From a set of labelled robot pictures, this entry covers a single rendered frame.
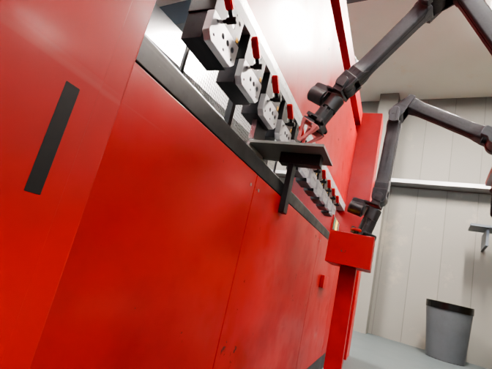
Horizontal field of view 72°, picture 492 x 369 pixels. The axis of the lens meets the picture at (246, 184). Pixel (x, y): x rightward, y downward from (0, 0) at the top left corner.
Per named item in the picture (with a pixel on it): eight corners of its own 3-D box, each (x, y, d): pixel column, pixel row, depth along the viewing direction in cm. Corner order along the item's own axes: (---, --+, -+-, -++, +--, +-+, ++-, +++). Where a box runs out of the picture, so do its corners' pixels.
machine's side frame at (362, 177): (345, 360, 283) (383, 113, 334) (253, 329, 319) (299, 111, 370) (348, 356, 305) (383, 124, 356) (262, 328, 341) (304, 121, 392)
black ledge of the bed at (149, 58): (91, 19, 42) (102, -11, 43) (-7, 31, 51) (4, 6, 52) (348, 259, 305) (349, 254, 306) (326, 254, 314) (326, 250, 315)
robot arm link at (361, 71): (447, -16, 103) (447, 9, 112) (433, -22, 106) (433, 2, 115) (341, 88, 112) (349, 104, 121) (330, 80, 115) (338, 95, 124)
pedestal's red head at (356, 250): (370, 270, 120) (376, 220, 124) (324, 261, 126) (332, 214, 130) (370, 273, 137) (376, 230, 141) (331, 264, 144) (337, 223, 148)
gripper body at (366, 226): (351, 231, 143) (358, 216, 144) (374, 242, 139) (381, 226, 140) (350, 229, 138) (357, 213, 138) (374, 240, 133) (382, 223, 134)
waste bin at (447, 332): (466, 363, 432) (470, 308, 447) (474, 371, 385) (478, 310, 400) (419, 350, 456) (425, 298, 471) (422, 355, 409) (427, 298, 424)
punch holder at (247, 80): (239, 80, 101) (251, 34, 104) (214, 81, 104) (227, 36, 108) (256, 105, 114) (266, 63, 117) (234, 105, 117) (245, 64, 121)
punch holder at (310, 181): (309, 181, 188) (315, 154, 192) (295, 180, 192) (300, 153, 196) (315, 189, 202) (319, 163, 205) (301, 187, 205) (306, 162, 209)
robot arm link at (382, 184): (403, 105, 142) (404, 118, 151) (389, 105, 145) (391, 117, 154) (384, 202, 134) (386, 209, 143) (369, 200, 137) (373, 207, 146)
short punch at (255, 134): (252, 143, 122) (257, 119, 124) (247, 143, 123) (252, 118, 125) (261, 153, 131) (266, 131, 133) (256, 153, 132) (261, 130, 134)
